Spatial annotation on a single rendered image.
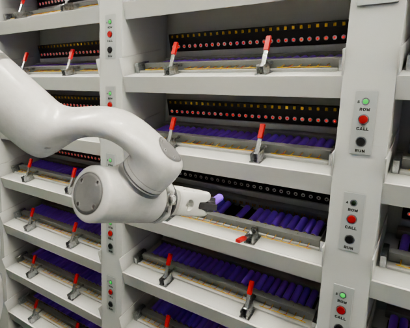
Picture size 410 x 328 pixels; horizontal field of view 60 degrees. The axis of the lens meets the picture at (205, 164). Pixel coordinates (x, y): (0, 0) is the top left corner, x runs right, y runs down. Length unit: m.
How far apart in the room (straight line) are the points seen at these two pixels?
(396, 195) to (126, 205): 0.50
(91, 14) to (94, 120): 0.72
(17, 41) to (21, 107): 1.17
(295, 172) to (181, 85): 0.37
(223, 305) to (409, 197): 0.54
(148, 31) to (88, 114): 0.68
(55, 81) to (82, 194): 0.82
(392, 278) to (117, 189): 0.58
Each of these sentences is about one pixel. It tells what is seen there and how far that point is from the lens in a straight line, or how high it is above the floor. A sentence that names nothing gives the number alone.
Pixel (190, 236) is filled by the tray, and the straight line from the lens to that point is 0.98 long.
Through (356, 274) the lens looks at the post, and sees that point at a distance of 0.82.
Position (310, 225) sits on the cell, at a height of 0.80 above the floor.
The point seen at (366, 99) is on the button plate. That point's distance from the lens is 0.75.
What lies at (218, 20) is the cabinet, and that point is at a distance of 1.14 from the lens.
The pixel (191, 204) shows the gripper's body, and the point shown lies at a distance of 0.66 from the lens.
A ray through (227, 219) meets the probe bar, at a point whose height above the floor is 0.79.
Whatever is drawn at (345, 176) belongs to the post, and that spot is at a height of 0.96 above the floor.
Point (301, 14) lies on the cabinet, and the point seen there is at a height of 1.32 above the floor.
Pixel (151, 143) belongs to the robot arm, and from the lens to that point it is 0.51.
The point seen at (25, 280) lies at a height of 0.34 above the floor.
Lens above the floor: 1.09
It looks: 10 degrees down
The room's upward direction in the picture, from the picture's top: 2 degrees clockwise
